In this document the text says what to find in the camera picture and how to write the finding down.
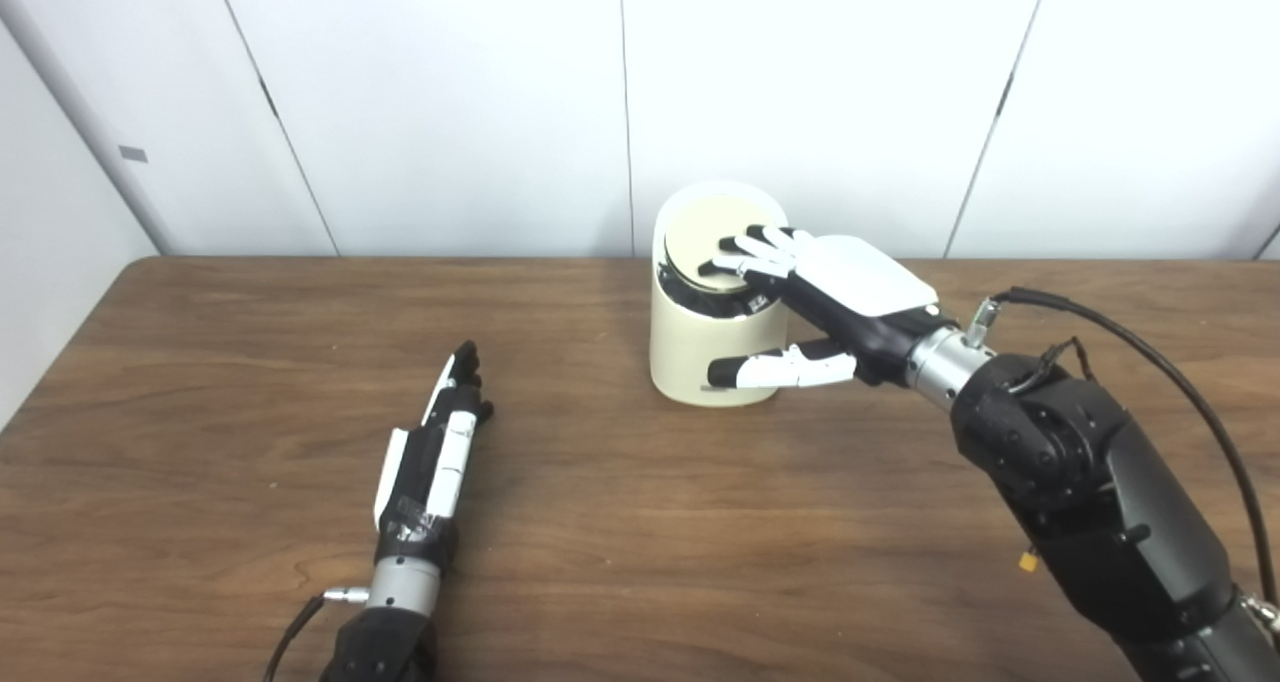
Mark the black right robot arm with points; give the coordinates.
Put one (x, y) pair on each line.
(1090, 492)

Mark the black bin liner bag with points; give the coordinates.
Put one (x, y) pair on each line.
(715, 304)

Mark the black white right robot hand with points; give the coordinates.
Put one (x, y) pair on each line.
(860, 282)

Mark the cream-colored bin body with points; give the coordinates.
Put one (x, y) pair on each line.
(690, 347)

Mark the round cream bin lid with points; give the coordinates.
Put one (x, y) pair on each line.
(700, 227)

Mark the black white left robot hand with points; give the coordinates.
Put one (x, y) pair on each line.
(425, 472)

